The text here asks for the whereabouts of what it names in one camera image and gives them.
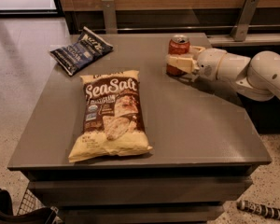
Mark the wire mesh basket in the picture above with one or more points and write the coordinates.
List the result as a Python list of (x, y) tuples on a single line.
[(29, 203)]

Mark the left metal wall bracket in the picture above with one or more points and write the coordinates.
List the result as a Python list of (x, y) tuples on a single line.
[(110, 18)]

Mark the sea salt chips bag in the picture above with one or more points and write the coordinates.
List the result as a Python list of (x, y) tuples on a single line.
[(113, 123)]

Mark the right metal wall bracket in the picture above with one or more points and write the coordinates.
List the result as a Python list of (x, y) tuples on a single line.
[(240, 29)]

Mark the blue chips bag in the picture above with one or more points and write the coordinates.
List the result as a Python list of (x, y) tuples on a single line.
[(89, 48)]

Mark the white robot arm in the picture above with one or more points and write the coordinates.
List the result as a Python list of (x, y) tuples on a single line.
[(256, 78)]

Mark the metal wall bracket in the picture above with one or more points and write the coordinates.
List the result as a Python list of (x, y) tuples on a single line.
[(240, 29), (110, 18)]

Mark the black white patterned tube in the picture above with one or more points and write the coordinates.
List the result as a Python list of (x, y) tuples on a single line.
[(259, 209)]

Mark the grey table cabinet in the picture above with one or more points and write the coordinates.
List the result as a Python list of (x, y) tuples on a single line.
[(204, 146)]

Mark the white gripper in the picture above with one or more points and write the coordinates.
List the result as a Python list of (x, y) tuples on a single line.
[(209, 63)]

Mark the red coke can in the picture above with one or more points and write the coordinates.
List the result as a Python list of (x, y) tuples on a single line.
[(178, 45)]

